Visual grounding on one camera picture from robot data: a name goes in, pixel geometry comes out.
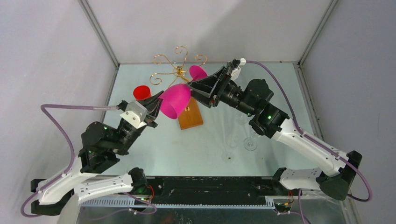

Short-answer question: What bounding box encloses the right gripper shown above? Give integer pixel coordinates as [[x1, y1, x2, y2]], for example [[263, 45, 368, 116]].
[[186, 66, 255, 117]]

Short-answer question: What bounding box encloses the red wine glass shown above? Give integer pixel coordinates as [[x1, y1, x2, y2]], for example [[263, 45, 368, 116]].
[[133, 85, 152, 100]]

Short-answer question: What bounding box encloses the pink wine glass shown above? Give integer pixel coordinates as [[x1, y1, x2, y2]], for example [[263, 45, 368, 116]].
[[159, 81, 191, 119]]

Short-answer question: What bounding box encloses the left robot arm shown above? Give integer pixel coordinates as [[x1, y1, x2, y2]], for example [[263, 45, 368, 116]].
[[27, 94, 162, 217]]

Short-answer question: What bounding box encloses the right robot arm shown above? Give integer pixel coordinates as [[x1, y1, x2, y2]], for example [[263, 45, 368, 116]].
[[187, 58, 362, 201]]

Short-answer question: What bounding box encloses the clear wine glass upright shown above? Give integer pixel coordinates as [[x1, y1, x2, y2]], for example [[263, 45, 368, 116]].
[[243, 132, 258, 151]]

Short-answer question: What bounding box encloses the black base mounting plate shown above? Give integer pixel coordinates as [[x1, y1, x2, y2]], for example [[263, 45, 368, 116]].
[[147, 176, 298, 206]]

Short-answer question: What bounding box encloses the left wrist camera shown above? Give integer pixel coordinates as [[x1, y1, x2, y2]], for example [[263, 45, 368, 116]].
[[120, 101, 148, 129]]

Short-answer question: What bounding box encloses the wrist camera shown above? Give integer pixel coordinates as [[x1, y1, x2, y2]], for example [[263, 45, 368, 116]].
[[120, 101, 148, 129], [230, 58, 247, 81]]

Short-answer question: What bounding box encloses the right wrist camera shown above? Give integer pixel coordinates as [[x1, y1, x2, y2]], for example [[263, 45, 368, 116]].
[[230, 58, 247, 81]]

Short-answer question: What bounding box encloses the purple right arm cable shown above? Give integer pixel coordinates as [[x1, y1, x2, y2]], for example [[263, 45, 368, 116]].
[[246, 60, 373, 203]]

